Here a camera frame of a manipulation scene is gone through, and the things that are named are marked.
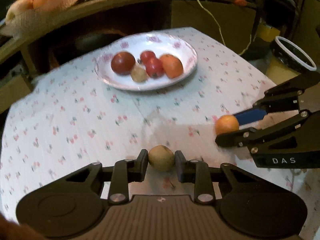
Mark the small brown kiwi fruit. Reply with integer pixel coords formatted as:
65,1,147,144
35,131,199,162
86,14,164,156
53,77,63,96
130,66,148,83
148,145,175,172

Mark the small orange tangerine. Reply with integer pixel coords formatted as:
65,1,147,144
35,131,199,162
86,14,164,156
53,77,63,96
159,54,183,79
215,115,240,135

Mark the small red tomato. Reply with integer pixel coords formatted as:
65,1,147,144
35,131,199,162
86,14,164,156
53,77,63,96
145,57,164,79
140,50,156,64

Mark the large dark red tomato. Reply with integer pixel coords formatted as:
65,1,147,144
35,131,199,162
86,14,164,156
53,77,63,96
111,51,136,75

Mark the black bin with white rim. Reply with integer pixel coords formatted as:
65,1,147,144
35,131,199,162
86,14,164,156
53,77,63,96
270,36,317,74

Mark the cherry print tablecloth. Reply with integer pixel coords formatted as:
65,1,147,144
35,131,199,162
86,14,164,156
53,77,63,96
1,28,319,239

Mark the wooden tv cabinet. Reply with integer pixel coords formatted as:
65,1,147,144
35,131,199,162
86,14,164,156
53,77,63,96
1,0,260,78

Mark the small red object on cabinet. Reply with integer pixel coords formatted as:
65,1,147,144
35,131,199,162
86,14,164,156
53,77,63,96
234,0,247,7

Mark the white floral plate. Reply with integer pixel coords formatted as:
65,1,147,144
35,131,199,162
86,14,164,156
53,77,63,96
94,33,197,91

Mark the glass fruit tray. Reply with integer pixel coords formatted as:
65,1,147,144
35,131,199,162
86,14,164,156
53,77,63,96
1,0,78,39

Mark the pale apple on tray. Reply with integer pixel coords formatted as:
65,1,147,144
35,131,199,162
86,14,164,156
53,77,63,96
5,0,34,25

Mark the yellow cable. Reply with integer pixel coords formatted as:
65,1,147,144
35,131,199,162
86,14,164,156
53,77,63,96
192,0,253,56

